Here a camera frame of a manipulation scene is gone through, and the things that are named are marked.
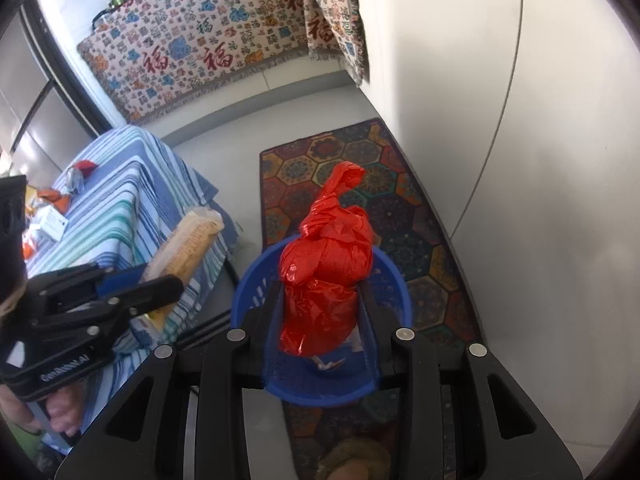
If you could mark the orange white wrapper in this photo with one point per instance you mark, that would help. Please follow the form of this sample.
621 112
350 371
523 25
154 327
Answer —
32 242

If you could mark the red plastic bag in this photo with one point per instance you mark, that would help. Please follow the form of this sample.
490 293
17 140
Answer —
325 280

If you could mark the brown orange snack packet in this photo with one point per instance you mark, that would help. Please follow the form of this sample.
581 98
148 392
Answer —
82 170

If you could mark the grey refrigerator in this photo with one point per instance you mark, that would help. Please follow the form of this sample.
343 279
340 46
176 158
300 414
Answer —
35 105

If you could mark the orange snack wrapper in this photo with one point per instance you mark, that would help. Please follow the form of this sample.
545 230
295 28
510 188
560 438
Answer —
55 199

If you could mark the black metal table frame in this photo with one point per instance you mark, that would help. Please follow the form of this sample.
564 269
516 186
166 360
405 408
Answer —
212 320

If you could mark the narrow printed blanket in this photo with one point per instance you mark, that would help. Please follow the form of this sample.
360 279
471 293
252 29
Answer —
335 15

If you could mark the blue striped tablecloth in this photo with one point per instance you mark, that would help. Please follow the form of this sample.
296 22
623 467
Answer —
130 185

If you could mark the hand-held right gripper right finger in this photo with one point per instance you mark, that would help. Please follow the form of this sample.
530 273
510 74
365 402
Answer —
370 310

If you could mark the yellow snack packet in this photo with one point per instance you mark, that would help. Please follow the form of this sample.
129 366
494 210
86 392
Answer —
187 245

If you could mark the white kitchen cabinet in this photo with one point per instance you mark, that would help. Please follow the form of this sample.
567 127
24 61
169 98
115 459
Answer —
500 110

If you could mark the blue plastic basket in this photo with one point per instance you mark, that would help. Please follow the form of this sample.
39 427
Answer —
320 392

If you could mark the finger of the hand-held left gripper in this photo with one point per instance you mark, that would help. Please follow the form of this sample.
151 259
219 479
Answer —
150 292
75 282

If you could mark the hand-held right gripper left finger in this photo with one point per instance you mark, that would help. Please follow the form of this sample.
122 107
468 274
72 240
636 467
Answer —
272 310

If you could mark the person's left hand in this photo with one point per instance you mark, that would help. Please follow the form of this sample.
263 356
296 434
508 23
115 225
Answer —
65 417

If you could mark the colourful hexagon rug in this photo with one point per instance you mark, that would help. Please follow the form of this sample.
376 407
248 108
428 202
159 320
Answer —
390 185

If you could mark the large printed blanket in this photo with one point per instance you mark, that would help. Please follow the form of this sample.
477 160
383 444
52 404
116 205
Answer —
200 35

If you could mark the brown plush slipper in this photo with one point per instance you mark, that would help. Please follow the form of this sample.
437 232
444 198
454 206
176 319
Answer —
355 460

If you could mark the white drink carton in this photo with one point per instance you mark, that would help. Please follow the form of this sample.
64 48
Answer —
51 223

